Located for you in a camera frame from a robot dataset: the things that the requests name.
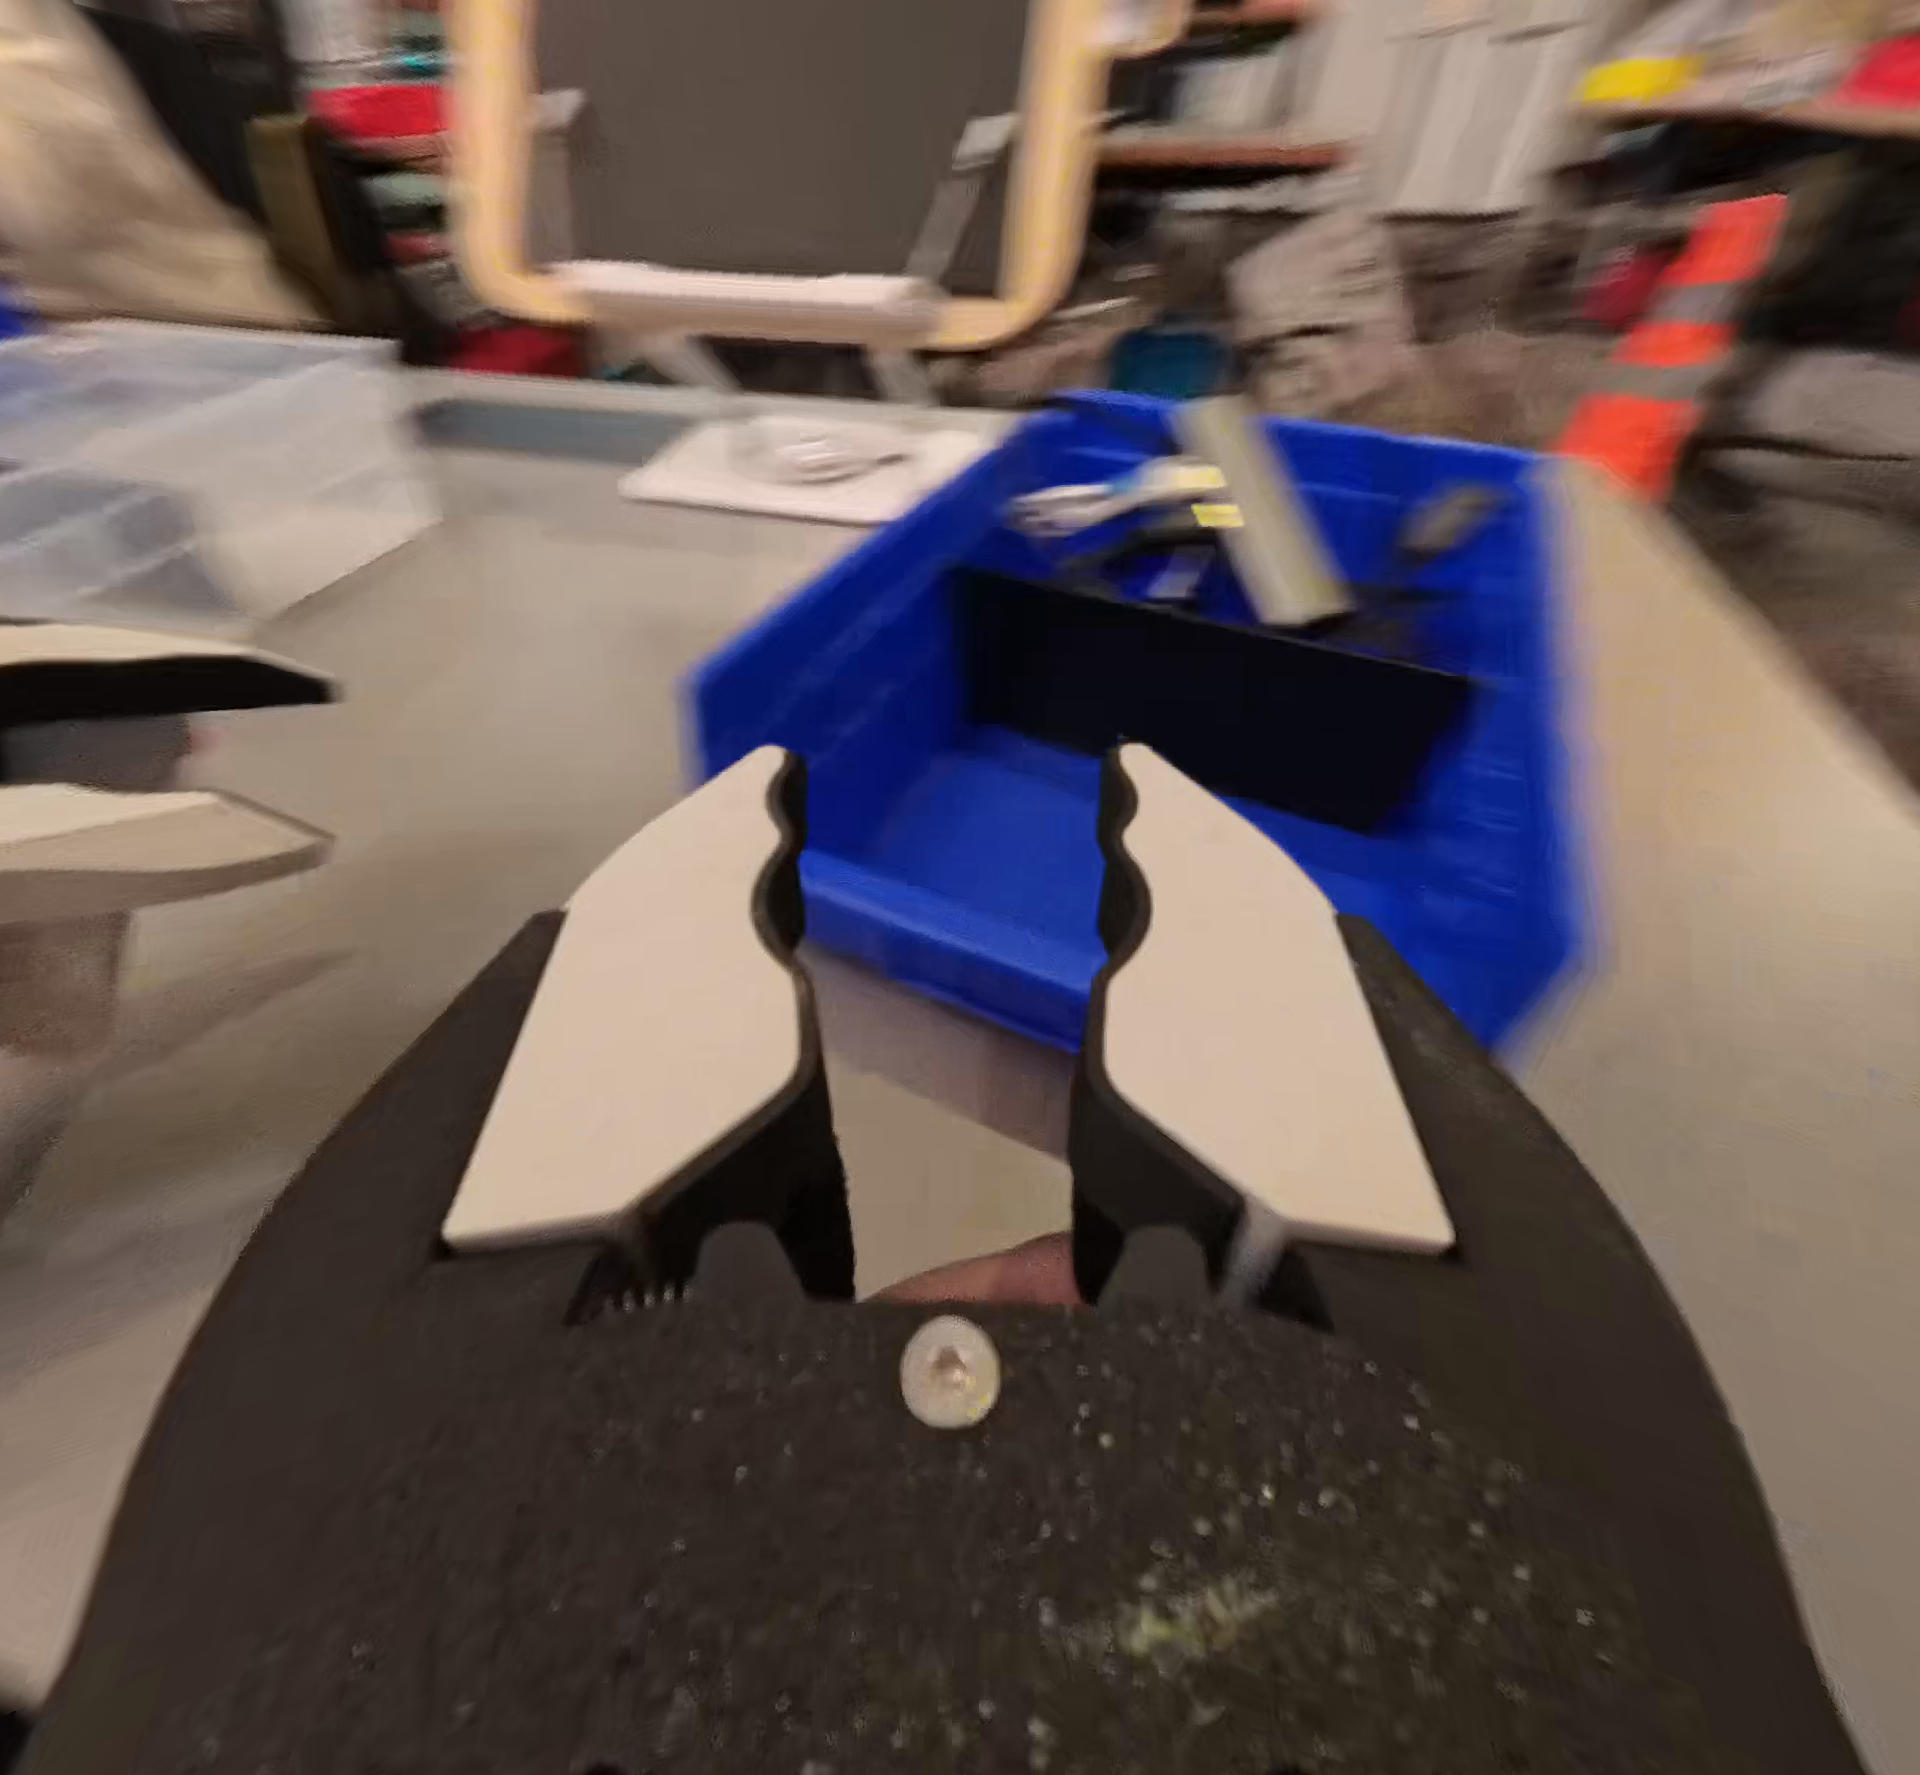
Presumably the black board with wooden frame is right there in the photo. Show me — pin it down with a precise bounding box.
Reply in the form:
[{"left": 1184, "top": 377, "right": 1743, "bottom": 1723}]
[{"left": 449, "top": 0, "right": 1115, "bottom": 356}]

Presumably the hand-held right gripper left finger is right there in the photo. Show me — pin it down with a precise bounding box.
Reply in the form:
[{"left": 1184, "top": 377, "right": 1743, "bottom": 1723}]
[{"left": 442, "top": 744, "right": 825, "bottom": 1256}]

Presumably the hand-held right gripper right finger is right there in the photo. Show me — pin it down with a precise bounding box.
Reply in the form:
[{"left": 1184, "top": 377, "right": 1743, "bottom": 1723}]
[{"left": 1072, "top": 741, "right": 1461, "bottom": 1267}]

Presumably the blue plastic bin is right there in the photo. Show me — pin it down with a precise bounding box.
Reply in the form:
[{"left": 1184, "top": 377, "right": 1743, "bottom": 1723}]
[{"left": 684, "top": 387, "right": 1590, "bottom": 1064}]

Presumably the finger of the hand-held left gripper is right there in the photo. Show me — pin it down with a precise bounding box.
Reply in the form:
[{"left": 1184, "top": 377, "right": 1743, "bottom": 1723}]
[
  {"left": 0, "top": 619, "right": 335, "bottom": 728},
  {"left": 0, "top": 784, "right": 335, "bottom": 927}
]

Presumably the clear plastic bin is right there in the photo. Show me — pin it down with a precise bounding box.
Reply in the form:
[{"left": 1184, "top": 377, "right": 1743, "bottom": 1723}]
[{"left": 0, "top": 318, "right": 444, "bottom": 629}]

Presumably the orange traffic cone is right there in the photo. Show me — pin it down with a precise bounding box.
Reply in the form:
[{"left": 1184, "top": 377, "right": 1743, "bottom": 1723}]
[{"left": 1557, "top": 194, "right": 1789, "bottom": 501}]

